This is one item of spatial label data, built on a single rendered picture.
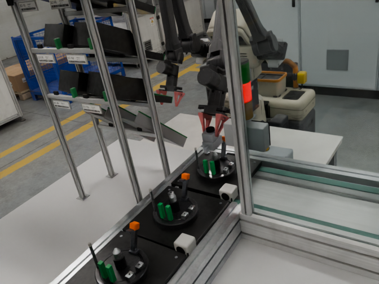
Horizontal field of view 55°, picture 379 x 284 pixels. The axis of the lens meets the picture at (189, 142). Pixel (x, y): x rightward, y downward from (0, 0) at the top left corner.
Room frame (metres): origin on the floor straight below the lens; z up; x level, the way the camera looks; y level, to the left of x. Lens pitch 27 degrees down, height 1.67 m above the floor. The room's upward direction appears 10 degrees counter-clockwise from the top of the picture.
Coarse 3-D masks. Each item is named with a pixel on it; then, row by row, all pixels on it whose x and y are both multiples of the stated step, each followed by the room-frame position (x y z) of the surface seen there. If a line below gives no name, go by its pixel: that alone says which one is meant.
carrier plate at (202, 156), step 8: (216, 152) 1.23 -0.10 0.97; (200, 160) 1.20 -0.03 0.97; (192, 168) 1.15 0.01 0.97; (192, 176) 1.09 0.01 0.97; (176, 184) 1.06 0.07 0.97; (192, 184) 1.04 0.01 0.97; (200, 184) 1.04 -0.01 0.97; (208, 184) 1.03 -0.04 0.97; (216, 184) 1.02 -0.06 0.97; (232, 184) 1.00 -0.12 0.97; (200, 192) 1.00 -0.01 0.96; (208, 192) 0.98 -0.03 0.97; (216, 192) 0.98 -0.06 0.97
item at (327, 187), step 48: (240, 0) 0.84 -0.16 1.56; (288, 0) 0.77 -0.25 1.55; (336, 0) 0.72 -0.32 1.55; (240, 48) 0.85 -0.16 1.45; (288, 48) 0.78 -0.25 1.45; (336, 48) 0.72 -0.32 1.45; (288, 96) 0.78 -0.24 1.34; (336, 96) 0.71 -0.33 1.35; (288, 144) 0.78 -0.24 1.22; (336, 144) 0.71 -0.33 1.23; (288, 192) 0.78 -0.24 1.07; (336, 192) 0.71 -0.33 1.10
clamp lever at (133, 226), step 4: (132, 224) 0.76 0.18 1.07; (136, 224) 0.76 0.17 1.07; (132, 228) 0.76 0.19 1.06; (136, 228) 0.76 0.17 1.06; (128, 232) 0.74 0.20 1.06; (132, 232) 0.76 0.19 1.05; (136, 232) 0.76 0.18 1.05; (132, 236) 0.75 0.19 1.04; (136, 236) 0.75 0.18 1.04; (132, 240) 0.75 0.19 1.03; (136, 240) 0.75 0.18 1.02; (132, 244) 0.75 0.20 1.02; (136, 244) 0.75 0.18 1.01; (132, 248) 0.74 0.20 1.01; (136, 248) 0.74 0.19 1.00
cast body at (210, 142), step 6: (210, 126) 1.12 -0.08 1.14; (204, 132) 1.10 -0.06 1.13; (210, 132) 1.09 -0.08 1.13; (204, 138) 1.10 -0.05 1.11; (210, 138) 1.08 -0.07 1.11; (216, 138) 1.09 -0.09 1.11; (204, 144) 1.09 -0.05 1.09; (210, 144) 1.08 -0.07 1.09; (216, 144) 1.09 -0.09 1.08; (204, 150) 1.07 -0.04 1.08
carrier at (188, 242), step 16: (176, 192) 1.01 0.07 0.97; (192, 192) 1.00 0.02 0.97; (144, 208) 0.96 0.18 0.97; (160, 208) 0.86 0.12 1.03; (176, 208) 0.88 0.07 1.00; (192, 208) 0.87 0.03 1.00; (208, 208) 0.90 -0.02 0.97; (224, 208) 0.89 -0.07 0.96; (128, 224) 0.89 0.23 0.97; (144, 224) 0.88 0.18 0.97; (160, 224) 0.85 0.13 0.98; (176, 224) 0.83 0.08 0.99; (192, 224) 0.84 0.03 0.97; (208, 224) 0.83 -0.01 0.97; (160, 240) 0.80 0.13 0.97; (176, 240) 0.76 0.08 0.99; (192, 240) 0.75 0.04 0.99
